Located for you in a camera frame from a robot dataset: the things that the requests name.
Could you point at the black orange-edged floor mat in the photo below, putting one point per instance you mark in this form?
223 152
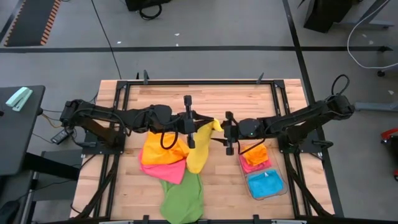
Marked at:
31 21

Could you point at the grey desk foot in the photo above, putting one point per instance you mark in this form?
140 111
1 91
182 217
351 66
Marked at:
376 106

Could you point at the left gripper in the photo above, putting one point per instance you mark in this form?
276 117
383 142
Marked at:
186 123

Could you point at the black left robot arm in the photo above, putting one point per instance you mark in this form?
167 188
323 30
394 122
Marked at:
109 115

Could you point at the black caster wheel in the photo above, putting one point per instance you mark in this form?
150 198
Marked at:
381 73

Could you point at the pink microfiber towel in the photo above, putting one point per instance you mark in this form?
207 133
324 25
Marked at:
248 168
168 172

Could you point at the black equipment box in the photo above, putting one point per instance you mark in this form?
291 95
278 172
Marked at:
146 3

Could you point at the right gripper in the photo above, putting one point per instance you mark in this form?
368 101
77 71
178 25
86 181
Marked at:
242 127

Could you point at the black aluminium table frame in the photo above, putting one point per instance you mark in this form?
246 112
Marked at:
199 82

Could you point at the orange microfiber towel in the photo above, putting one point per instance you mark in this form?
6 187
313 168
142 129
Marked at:
256 154
155 154

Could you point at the black frame clamp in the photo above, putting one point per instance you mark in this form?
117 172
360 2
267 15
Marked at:
145 219
260 78
145 77
256 219

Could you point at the black power adapter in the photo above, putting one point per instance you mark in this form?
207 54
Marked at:
60 137

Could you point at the black desk base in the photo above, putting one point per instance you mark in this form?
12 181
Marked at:
326 12

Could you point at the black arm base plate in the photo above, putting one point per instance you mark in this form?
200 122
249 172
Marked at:
90 149
311 146

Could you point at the clear plastic bin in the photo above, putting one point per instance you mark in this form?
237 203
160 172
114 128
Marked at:
280 194

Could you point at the green microfiber towel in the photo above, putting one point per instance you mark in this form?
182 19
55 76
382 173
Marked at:
183 202

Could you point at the black side desk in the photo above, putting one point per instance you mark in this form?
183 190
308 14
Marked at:
18 140

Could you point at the yellow microfiber towel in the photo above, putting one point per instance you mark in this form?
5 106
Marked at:
200 149

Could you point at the red cart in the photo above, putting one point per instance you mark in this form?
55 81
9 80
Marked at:
388 133

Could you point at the blue microfiber towel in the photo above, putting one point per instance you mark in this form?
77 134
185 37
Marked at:
264 185

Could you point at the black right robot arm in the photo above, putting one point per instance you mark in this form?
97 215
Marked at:
304 119

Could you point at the black desk leg frame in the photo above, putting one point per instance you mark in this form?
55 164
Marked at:
49 166

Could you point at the mint green stapler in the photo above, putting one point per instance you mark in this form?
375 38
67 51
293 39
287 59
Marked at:
18 99

